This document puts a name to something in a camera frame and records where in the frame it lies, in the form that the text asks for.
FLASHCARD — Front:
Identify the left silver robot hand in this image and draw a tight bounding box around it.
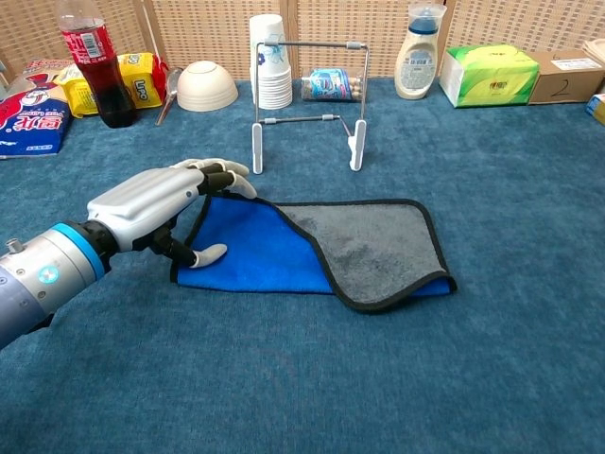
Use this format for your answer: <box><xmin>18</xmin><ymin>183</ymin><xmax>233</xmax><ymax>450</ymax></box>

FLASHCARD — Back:
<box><xmin>86</xmin><ymin>158</ymin><xmax>258</xmax><ymax>270</ymax></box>

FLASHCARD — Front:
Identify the grey and blue cloth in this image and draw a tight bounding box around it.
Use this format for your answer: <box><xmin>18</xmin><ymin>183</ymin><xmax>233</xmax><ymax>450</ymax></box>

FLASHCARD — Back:
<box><xmin>169</xmin><ymin>191</ymin><xmax>458</xmax><ymax>316</ymax></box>

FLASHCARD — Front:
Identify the yellow biscuit bag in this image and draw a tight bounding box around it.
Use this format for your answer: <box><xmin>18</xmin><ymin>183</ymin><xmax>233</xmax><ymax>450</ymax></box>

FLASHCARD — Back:
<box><xmin>54</xmin><ymin>51</ymin><xmax>169</xmax><ymax>119</ymax></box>

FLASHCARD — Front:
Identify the metal spoon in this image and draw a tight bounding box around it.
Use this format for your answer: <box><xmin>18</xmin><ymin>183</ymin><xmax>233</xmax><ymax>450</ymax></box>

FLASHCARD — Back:
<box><xmin>154</xmin><ymin>67</ymin><xmax>184</xmax><ymax>128</ymax></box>

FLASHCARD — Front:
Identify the cream upturned bowl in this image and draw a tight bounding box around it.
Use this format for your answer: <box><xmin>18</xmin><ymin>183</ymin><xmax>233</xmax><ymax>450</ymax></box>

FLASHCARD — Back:
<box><xmin>176</xmin><ymin>60</ymin><xmax>240</xmax><ymax>114</ymax></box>

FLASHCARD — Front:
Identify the cola bottle red label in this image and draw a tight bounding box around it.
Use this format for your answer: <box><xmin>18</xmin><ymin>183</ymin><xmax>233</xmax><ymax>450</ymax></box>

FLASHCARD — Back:
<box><xmin>56</xmin><ymin>0</ymin><xmax>138</xmax><ymax>130</ymax></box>

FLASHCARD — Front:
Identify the red white blue snack bag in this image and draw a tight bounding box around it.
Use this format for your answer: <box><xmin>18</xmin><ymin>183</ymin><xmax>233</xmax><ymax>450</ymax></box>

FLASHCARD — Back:
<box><xmin>0</xmin><ymin>59</ymin><xmax>75</xmax><ymax>160</ymax></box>

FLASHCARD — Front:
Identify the white paper cup stack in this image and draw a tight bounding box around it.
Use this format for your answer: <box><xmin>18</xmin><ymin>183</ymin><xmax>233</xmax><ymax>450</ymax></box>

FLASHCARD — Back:
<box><xmin>249</xmin><ymin>13</ymin><xmax>294</xmax><ymax>111</ymax></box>

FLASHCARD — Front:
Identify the woven bamboo folding screen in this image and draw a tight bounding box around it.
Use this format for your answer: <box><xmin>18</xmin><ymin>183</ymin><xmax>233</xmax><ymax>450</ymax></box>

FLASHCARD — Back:
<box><xmin>0</xmin><ymin>0</ymin><xmax>605</xmax><ymax>89</ymax></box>

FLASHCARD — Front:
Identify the clear candy box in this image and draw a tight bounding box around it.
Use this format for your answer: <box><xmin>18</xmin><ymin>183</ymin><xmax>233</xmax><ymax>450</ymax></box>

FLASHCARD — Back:
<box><xmin>301</xmin><ymin>67</ymin><xmax>368</xmax><ymax>103</ymax></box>

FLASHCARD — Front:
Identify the blue table cloth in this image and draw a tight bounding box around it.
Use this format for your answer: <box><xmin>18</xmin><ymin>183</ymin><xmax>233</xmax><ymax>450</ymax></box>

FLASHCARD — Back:
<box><xmin>0</xmin><ymin>78</ymin><xmax>605</xmax><ymax>454</ymax></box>

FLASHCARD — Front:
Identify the cream detergent bottle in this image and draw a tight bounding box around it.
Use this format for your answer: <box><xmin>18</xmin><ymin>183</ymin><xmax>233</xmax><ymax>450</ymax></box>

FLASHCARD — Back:
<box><xmin>393</xmin><ymin>3</ymin><xmax>448</xmax><ymax>101</ymax></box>

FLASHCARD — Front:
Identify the green tissue pack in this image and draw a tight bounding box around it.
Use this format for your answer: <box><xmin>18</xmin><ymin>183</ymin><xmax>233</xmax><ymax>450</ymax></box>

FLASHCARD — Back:
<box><xmin>439</xmin><ymin>44</ymin><xmax>541</xmax><ymax>109</ymax></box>

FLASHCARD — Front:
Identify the brown cardboard box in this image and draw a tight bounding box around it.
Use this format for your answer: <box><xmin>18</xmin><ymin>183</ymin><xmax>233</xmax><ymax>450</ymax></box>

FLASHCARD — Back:
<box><xmin>527</xmin><ymin>49</ymin><xmax>605</xmax><ymax>106</ymax></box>

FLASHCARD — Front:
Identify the orange and blue box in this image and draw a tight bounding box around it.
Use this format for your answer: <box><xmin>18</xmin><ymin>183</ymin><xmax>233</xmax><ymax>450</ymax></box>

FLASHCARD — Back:
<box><xmin>584</xmin><ymin>93</ymin><xmax>605</xmax><ymax>127</ymax></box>

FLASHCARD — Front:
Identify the beige lidded food container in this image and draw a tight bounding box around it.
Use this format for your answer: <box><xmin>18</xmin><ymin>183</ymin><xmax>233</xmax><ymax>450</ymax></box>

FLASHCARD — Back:
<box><xmin>580</xmin><ymin>39</ymin><xmax>605</xmax><ymax>65</ymax></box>

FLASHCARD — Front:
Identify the metal wire towel rack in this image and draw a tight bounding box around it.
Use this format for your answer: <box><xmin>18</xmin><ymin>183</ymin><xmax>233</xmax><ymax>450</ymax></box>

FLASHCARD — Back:
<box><xmin>251</xmin><ymin>41</ymin><xmax>370</xmax><ymax>176</ymax></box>

